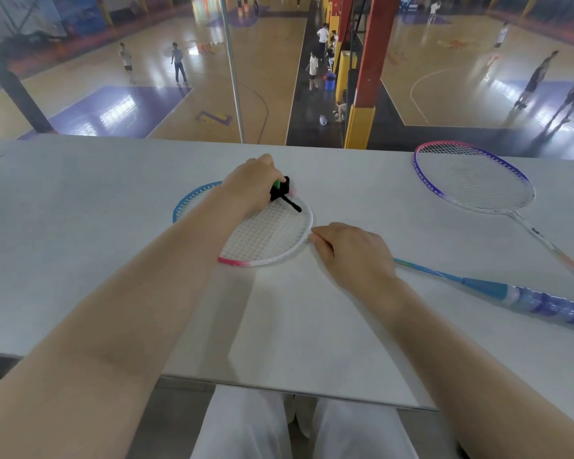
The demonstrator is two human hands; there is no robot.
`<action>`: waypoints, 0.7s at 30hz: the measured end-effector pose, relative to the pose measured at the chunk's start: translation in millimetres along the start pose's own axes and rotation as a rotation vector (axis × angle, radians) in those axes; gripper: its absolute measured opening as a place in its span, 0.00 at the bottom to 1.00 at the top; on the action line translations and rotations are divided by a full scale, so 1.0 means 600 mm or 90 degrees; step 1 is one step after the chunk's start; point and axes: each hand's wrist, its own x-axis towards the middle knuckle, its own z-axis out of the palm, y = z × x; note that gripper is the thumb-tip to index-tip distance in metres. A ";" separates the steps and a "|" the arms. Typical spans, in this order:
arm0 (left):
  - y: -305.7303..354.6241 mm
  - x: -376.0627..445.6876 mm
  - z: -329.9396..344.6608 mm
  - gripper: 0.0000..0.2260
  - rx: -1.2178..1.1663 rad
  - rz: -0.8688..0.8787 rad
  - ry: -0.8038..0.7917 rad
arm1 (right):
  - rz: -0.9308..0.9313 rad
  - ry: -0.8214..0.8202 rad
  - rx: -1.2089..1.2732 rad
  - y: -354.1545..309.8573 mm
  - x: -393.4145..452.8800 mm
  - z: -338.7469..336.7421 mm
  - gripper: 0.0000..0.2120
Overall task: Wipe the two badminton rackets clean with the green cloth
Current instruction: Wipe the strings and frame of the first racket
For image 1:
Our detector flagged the person's right hand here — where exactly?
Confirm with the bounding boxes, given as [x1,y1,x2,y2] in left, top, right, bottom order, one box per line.
[308,222,402,302]

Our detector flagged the dark hoop post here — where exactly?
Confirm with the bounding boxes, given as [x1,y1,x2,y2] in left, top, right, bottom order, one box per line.
[0,42,56,135]

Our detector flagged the person's left hand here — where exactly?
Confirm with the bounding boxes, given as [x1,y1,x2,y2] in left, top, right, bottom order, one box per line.
[215,153,286,218]

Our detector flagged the pink blue badminton racket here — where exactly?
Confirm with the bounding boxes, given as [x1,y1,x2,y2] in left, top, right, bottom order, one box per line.
[172,180,574,330]

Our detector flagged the red pillar with yellow base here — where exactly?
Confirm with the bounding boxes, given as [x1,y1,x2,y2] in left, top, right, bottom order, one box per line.
[343,0,402,150]

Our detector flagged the group of distant people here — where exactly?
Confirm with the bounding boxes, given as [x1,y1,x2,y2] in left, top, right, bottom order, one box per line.
[118,0,574,125]

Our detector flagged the yellow padded post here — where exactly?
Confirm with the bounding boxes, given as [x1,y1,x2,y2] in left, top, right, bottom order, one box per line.
[335,50,357,103]

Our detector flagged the purple pink badminton racket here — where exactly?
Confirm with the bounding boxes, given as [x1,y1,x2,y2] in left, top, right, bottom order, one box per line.
[413,140,574,286]

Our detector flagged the person's white trousers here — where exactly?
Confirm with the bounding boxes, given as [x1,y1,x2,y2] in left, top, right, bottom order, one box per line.
[191,384,420,459]

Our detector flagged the person's right forearm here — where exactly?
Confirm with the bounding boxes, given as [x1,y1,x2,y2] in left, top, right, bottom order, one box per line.
[363,279,574,459]

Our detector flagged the metal window mullion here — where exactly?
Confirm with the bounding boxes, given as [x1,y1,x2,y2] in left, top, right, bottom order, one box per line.
[218,0,246,144]

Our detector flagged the person's left forearm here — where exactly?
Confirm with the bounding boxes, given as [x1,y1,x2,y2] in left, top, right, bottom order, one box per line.
[0,186,249,459]

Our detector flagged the green black cleaning cloth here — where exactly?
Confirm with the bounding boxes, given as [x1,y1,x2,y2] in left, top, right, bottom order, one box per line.
[269,175,303,214]

